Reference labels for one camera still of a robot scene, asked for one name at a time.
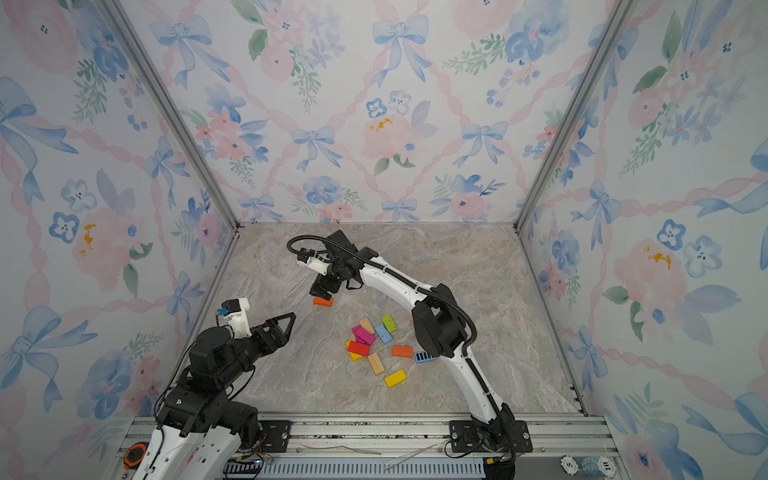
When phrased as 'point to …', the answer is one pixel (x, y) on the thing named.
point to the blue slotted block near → (423, 357)
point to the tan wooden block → (365, 323)
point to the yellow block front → (396, 379)
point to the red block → (359, 348)
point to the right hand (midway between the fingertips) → (322, 275)
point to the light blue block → (383, 334)
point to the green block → (389, 323)
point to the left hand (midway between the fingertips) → (287, 318)
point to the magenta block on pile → (363, 336)
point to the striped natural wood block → (376, 363)
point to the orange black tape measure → (134, 454)
